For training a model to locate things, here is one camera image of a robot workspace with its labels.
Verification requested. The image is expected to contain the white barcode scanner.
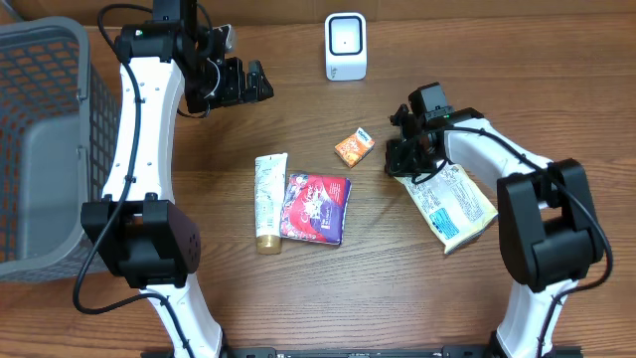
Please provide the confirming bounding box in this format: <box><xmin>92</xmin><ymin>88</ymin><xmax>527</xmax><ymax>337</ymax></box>
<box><xmin>324</xmin><ymin>12</ymin><xmax>368</xmax><ymax>82</ymax></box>

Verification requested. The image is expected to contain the orange white sticker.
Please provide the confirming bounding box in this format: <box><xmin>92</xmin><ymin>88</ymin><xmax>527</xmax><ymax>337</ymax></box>
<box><xmin>335</xmin><ymin>127</ymin><xmax>375</xmax><ymax>168</ymax></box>

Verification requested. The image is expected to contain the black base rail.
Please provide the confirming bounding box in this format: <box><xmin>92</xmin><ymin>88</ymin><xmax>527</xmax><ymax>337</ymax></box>
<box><xmin>221</xmin><ymin>345</ymin><xmax>486</xmax><ymax>358</ymax></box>

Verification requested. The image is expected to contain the white tube gold cap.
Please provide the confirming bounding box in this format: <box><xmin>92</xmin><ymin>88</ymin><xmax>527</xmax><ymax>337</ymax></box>
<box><xmin>254</xmin><ymin>153</ymin><xmax>288</xmax><ymax>255</ymax></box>

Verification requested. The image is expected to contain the orange cream snack bag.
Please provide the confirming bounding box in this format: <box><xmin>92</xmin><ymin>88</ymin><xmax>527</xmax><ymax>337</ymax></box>
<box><xmin>397</xmin><ymin>164</ymin><xmax>498</xmax><ymax>255</ymax></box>

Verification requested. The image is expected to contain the dark grey plastic basket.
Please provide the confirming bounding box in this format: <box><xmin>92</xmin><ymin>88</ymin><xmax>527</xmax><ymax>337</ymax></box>
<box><xmin>1</xmin><ymin>17</ymin><xmax>120</xmax><ymax>282</ymax></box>

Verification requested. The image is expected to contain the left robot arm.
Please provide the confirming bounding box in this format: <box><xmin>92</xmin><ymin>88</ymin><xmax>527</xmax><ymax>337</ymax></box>
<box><xmin>80</xmin><ymin>0</ymin><xmax>273</xmax><ymax>357</ymax></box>

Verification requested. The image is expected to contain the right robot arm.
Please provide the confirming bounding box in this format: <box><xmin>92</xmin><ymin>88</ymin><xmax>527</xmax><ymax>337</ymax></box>
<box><xmin>385</xmin><ymin>83</ymin><xmax>614</xmax><ymax>357</ymax></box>

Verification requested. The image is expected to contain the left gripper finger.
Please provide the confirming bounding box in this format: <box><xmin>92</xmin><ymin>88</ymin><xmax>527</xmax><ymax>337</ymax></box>
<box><xmin>241</xmin><ymin>86</ymin><xmax>268</xmax><ymax>103</ymax></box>
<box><xmin>246</xmin><ymin>60</ymin><xmax>274</xmax><ymax>98</ymax></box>

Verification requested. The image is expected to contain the red purple tissue pack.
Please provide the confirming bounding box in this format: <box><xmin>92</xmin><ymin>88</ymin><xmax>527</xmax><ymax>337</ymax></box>
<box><xmin>280</xmin><ymin>173</ymin><xmax>352</xmax><ymax>246</ymax></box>

